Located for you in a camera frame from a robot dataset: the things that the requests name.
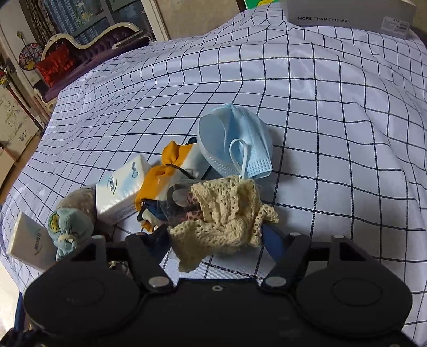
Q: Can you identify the mottled brown soft roll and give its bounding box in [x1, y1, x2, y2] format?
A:
[57, 187, 99, 221]

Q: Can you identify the clear plastic pouch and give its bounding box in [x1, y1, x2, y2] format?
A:
[160, 182, 204, 228]

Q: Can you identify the white and blue tissue pack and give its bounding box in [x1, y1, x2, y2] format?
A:
[7, 212, 59, 271]
[96, 155, 152, 225]

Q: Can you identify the red satin cushion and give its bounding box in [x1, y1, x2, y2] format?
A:
[35, 45, 76, 88]

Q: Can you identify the round printed hand fan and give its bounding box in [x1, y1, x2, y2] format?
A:
[17, 31, 42, 72]

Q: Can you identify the brown cardboard box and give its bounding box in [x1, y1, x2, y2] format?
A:
[0, 145, 19, 191]

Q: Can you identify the grey cardboard box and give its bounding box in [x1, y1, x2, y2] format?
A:
[279, 0, 417, 40]

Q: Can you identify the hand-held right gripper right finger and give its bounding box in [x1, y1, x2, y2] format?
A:
[262, 223, 371, 293]

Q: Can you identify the white checked bedsheet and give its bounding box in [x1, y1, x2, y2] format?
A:
[0, 3, 427, 301]

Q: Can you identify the green cartoon poster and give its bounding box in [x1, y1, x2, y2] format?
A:
[244, 0, 281, 9]

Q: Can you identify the light blue printed sock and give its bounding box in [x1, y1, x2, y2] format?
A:
[48, 207, 95, 261]

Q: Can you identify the purple chaise sofa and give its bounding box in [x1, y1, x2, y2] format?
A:
[33, 22, 157, 112]

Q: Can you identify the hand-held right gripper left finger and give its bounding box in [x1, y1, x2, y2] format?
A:
[77, 227, 174, 294]

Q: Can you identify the orange and white cloth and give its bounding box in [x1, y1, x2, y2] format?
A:
[135, 141, 209, 232]

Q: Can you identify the cream crochet cloth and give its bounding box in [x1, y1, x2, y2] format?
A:
[167, 176, 279, 272]

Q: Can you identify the blue face mask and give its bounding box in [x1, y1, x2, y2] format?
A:
[197, 103, 274, 179]

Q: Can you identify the white box with drawings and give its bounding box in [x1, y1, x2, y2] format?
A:
[0, 83, 42, 147]

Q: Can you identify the patterned curtain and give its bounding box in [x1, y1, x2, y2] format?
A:
[25, 0, 54, 47]

